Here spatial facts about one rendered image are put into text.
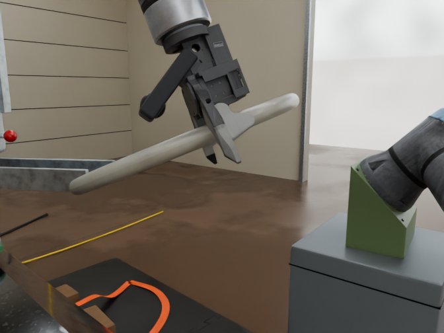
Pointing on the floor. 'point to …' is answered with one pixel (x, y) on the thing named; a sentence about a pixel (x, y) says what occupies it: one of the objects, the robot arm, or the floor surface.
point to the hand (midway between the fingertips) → (221, 166)
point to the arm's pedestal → (365, 285)
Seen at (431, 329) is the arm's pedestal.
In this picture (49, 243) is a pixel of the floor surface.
